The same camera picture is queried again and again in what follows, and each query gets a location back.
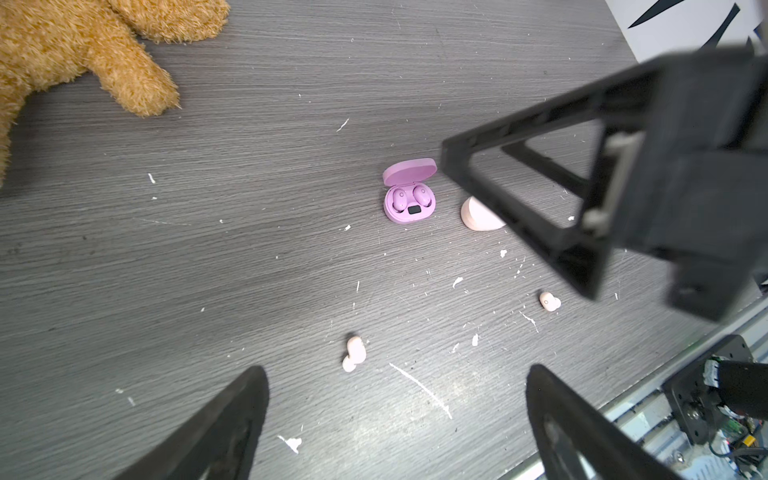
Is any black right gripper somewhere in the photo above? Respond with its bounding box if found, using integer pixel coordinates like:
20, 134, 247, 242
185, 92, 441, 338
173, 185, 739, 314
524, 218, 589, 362
440, 47, 767, 321

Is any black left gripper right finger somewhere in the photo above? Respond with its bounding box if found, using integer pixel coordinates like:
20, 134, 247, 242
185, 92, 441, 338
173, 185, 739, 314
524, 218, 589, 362
526, 364, 678, 479

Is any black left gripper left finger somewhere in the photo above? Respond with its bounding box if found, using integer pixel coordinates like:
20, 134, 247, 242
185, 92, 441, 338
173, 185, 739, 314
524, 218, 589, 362
117, 365, 270, 479

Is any purple earbud charging case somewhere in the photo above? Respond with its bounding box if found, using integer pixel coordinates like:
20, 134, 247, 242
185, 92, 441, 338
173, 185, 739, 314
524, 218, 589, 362
382, 158, 437, 225

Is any purple earbud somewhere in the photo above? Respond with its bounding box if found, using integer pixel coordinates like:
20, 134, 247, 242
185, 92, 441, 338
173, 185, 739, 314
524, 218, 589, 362
413, 185, 432, 208
391, 188, 408, 213

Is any pink earbud charging case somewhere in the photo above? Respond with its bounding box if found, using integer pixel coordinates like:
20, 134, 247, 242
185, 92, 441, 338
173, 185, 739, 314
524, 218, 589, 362
460, 196, 506, 231

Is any pink earbud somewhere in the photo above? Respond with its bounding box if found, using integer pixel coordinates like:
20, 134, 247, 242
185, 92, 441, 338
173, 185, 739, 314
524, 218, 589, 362
539, 291, 562, 312
342, 336, 367, 373

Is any brown teddy bear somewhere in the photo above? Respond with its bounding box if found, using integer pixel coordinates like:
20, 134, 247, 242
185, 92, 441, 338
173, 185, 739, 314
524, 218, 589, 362
1, 0, 230, 170

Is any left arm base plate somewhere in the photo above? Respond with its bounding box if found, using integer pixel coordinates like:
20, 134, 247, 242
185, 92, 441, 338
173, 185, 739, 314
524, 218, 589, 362
662, 335, 767, 445

